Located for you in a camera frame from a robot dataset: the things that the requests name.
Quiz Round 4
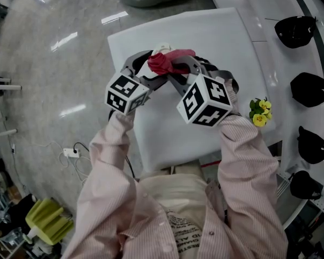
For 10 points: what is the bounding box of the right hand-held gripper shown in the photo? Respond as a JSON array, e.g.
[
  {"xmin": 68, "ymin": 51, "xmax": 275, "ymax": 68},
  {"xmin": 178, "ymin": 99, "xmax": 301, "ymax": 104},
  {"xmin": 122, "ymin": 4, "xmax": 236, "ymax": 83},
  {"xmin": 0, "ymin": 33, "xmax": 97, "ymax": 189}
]
[{"xmin": 168, "ymin": 56, "xmax": 233, "ymax": 128}]

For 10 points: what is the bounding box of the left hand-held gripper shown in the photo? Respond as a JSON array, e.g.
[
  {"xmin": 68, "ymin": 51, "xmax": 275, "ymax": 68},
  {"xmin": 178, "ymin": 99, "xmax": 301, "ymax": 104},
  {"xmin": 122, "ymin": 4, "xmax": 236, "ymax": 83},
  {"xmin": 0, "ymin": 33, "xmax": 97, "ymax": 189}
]
[{"xmin": 104, "ymin": 50, "xmax": 170, "ymax": 116}]

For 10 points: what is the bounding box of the red cloth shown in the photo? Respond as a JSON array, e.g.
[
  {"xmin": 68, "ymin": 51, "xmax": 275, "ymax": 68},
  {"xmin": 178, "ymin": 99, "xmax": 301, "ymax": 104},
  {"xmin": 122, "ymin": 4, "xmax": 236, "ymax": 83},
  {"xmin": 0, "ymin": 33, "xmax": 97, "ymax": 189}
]
[{"xmin": 147, "ymin": 48, "xmax": 197, "ymax": 76}]

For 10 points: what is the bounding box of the person's left forearm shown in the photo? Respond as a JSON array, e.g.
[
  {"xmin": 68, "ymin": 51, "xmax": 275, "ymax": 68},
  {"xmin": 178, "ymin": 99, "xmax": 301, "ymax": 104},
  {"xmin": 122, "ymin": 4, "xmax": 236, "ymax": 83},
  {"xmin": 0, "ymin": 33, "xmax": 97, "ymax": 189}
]
[{"xmin": 70, "ymin": 111, "xmax": 137, "ymax": 253}]

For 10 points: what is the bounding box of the person's right forearm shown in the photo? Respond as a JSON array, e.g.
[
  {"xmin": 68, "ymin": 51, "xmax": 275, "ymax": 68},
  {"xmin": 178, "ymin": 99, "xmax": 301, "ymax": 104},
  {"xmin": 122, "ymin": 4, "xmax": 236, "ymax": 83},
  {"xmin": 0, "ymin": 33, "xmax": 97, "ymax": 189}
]
[{"xmin": 218, "ymin": 90, "xmax": 288, "ymax": 259}]

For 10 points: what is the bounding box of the yellow flower bunch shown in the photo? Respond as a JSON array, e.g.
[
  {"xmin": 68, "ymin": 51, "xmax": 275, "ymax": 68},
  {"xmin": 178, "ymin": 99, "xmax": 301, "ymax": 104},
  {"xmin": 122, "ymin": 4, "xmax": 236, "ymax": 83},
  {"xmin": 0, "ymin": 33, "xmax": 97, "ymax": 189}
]
[{"xmin": 248, "ymin": 97, "xmax": 273, "ymax": 128}]

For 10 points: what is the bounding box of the white power strip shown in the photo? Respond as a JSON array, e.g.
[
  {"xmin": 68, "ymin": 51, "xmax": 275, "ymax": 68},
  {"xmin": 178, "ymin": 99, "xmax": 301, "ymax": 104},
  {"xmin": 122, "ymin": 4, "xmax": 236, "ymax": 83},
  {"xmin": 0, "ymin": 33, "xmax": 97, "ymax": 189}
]
[{"xmin": 63, "ymin": 147, "xmax": 81, "ymax": 159}]

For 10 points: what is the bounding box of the black cap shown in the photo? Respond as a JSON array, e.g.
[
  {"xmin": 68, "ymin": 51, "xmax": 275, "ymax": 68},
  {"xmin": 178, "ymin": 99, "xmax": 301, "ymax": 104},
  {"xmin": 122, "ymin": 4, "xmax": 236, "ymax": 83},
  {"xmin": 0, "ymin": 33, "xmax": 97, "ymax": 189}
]
[
  {"xmin": 274, "ymin": 15, "xmax": 318, "ymax": 49},
  {"xmin": 289, "ymin": 170, "xmax": 322, "ymax": 201},
  {"xmin": 296, "ymin": 125, "xmax": 324, "ymax": 165},
  {"xmin": 289, "ymin": 72, "xmax": 324, "ymax": 108}
]

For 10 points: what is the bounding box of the person's torso in cream shirt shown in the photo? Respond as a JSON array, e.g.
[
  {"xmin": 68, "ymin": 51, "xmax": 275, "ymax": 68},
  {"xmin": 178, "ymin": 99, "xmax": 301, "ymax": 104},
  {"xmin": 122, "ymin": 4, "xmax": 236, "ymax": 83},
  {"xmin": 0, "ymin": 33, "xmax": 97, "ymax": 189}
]
[{"xmin": 62, "ymin": 163, "xmax": 260, "ymax": 259}]

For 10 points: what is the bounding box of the yellow-green ribbed stool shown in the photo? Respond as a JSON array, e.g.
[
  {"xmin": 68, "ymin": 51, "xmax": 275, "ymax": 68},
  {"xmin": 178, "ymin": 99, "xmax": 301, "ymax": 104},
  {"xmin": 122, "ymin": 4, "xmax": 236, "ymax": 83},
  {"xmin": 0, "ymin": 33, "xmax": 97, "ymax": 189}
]
[{"xmin": 25, "ymin": 197, "xmax": 74, "ymax": 246}]

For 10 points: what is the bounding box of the grey gripper strap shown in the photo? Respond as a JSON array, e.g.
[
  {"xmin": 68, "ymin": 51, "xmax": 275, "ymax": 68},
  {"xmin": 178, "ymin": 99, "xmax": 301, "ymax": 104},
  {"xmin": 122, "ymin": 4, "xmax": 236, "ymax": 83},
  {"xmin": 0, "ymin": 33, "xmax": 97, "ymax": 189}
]
[{"xmin": 202, "ymin": 58, "xmax": 240, "ymax": 94}]

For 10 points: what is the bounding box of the black power cable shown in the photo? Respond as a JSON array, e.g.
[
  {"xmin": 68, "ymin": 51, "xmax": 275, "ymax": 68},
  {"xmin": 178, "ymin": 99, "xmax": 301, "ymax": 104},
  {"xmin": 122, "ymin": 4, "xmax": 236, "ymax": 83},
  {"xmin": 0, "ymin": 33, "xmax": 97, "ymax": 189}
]
[{"xmin": 72, "ymin": 141, "xmax": 90, "ymax": 154}]

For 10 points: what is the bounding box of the white cable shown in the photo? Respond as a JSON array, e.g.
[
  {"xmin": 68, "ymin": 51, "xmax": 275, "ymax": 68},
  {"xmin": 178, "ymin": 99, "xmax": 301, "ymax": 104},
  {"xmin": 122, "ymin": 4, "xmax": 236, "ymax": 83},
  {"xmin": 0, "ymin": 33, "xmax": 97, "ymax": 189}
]
[{"xmin": 29, "ymin": 140, "xmax": 91, "ymax": 186}]

